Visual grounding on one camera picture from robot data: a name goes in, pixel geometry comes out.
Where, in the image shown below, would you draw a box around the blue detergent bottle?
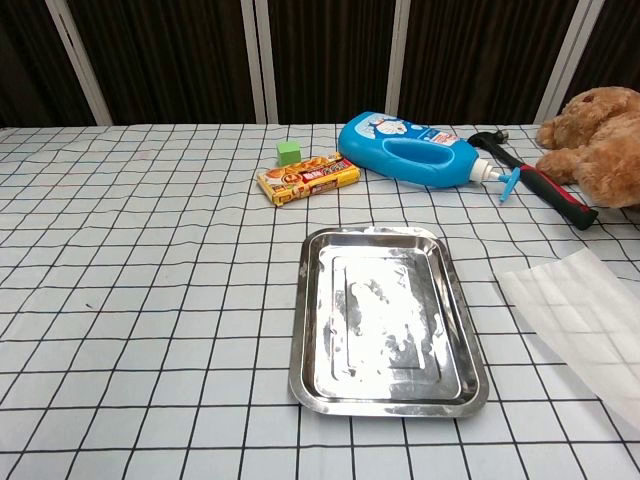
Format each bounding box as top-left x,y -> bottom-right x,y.
337,110 -> 522,204

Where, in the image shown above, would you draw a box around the silver metal tray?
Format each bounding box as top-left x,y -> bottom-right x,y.
288,225 -> 490,419

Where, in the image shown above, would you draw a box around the dark folding partition screen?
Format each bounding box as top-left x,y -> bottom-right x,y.
0,0 -> 640,129

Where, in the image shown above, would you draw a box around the brown teddy bear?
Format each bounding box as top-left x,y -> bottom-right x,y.
535,87 -> 640,210

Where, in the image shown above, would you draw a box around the black red claw hammer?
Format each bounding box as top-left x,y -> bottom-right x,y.
467,130 -> 600,231

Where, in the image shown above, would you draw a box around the white black grid tablecloth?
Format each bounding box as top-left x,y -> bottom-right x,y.
0,122 -> 640,480

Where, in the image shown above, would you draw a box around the green cube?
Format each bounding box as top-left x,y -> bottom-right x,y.
275,140 -> 303,167

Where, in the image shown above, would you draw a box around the yellow food box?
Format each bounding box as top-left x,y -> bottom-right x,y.
256,152 -> 362,206

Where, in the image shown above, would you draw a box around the translucent white plastic sheet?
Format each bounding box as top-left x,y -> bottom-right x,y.
493,248 -> 640,431

